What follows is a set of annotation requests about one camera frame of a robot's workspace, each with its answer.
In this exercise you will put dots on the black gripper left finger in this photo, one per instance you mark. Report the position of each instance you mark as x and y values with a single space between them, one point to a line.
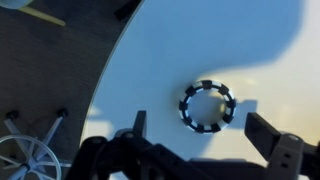
140 124

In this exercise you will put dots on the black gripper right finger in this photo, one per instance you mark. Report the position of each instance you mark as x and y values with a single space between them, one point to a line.
261 134

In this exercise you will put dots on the office chair with footring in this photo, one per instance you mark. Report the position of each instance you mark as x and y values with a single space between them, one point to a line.
39 159

